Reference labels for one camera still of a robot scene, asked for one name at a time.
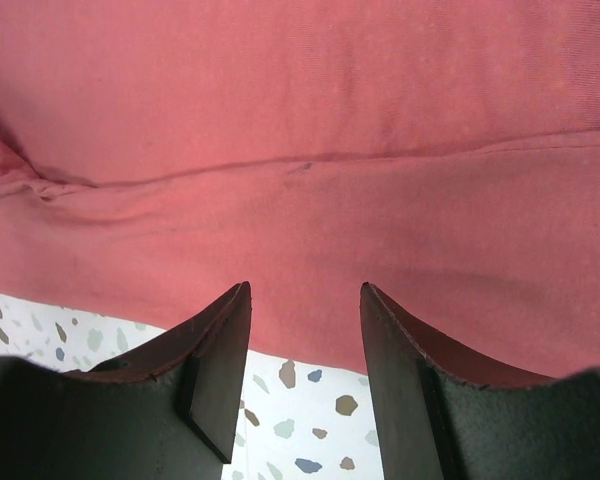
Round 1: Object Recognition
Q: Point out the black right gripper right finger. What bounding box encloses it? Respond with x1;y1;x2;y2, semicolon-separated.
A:
360;283;600;479

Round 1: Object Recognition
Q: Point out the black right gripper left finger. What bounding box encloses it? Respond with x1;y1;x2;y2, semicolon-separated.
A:
0;282;252;479

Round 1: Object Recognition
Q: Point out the red t-shirt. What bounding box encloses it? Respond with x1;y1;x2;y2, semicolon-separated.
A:
0;1;600;377

